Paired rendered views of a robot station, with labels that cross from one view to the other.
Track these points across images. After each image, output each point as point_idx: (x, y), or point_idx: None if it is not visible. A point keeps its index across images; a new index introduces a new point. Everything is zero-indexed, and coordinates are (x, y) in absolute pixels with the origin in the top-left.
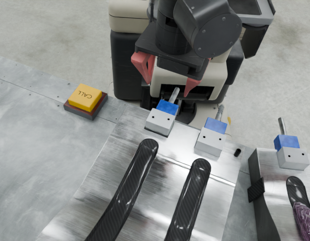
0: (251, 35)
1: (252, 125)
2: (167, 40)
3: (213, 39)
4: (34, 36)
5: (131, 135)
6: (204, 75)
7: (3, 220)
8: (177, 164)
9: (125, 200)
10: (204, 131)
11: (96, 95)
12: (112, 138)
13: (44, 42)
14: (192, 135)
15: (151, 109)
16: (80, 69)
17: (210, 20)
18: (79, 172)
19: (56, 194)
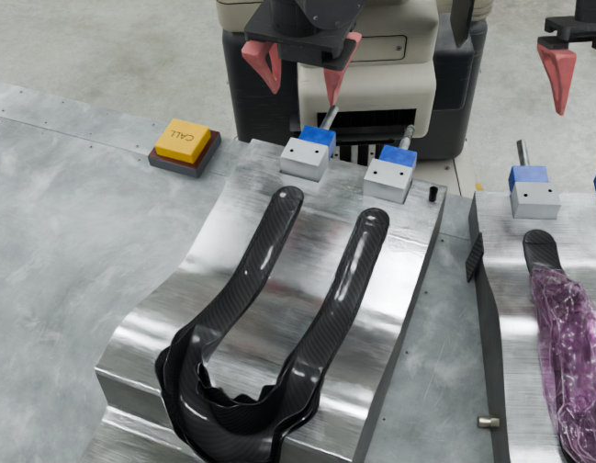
0: (460, 5)
1: None
2: (286, 17)
3: (331, 3)
4: (74, 67)
5: (259, 184)
6: (392, 88)
7: (70, 331)
8: (335, 219)
9: (254, 276)
10: (376, 163)
11: (200, 135)
12: (230, 190)
13: (95, 77)
14: (359, 175)
15: None
16: None
17: None
18: (182, 256)
19: (148, 290)
